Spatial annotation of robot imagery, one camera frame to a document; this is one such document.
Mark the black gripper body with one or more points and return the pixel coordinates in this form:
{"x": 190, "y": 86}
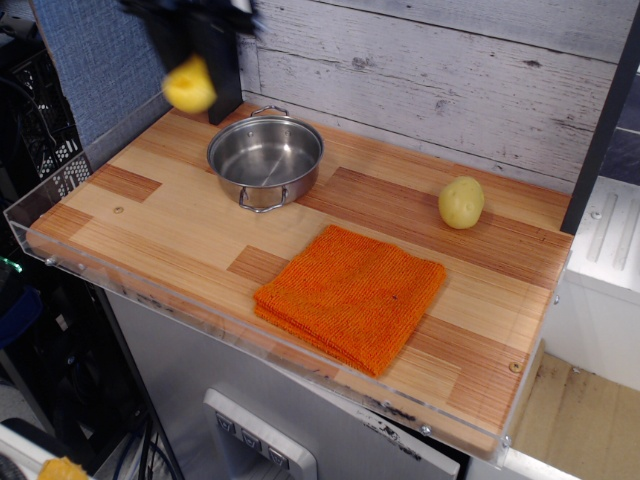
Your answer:
{"x": 238, "y": 16}

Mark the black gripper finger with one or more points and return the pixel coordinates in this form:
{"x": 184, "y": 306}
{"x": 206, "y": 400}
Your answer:
{"x": 174, "y": 40}

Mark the yellow handle white knife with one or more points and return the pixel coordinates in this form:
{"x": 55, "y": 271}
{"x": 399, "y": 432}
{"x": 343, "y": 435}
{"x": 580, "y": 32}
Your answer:
{"x": 188, "y": 87}

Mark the orange knitted towel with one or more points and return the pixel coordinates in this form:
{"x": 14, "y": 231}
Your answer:
{"x": 353, "y": 297}

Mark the stainless steel pot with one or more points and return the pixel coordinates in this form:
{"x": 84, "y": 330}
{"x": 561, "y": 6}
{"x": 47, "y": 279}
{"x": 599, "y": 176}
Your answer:
{"x": 268, "y": 160}

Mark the black plastic crate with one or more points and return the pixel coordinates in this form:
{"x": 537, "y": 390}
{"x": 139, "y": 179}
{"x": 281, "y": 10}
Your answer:
{"x": 46, "y": 125}

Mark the yellow toy potato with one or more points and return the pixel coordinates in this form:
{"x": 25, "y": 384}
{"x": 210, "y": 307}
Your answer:
{"x": 461, "y": 202}

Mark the clear acrylic table guard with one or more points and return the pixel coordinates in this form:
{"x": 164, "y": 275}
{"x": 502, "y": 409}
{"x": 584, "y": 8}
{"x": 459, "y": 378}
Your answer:
{"x": 152, "y": 225}

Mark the silver cabinet with dispenser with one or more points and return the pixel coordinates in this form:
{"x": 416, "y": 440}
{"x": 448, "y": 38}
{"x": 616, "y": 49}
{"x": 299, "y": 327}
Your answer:
{"x": 178, "y": 364}

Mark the yellow foam object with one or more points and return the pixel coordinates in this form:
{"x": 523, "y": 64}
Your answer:
{"x": 61, "y": 469}

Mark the white grooved block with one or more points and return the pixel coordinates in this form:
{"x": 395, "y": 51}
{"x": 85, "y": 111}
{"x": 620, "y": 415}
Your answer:
{"x": 604, "y": 255}

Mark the black vertical post left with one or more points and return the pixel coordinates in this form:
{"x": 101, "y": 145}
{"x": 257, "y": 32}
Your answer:
{"x": 221, "y": 54}

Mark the black vertical post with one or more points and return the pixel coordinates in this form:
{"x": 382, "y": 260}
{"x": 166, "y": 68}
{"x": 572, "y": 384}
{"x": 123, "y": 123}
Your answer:
{"x": 612, "y": 109}
{"x": 221, "y": 54}

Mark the black vertical post right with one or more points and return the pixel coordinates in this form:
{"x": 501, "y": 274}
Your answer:
{"x": 612, "y": 109}

